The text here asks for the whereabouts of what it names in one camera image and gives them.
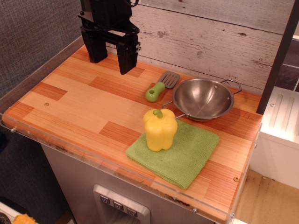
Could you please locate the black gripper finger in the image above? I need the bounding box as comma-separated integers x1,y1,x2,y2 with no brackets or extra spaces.
81,27,108,63
116,34,140,75

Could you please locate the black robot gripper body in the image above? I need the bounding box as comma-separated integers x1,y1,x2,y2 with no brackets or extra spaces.
78,0,140,46

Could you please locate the yellow toy bell pepper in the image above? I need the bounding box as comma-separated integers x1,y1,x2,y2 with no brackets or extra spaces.
143,109,178,152

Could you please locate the clear acrylic front guard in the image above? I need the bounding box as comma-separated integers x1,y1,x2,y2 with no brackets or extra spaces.
2,108,262,224

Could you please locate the green knitted cloth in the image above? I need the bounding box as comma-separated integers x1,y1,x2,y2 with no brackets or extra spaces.
126,120,220,189

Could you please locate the grey toy fridge cabinet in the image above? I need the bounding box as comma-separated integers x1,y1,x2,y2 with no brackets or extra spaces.
42,145,212,224

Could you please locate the silver dispenser button panel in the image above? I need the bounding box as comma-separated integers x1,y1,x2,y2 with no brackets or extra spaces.
93,184,151,224

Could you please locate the yellow orange object bottom left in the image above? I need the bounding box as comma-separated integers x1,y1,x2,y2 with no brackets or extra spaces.
12,214,36,224

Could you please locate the green handled grey spatula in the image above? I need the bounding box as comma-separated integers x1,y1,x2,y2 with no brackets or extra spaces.
145,71,180,102

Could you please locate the stainless steel bowl with handles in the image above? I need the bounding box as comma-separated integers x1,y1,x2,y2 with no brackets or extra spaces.
162,78,242,122

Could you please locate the dark right upright post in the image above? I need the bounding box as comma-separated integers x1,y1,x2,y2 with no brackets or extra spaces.
256,0,299,115

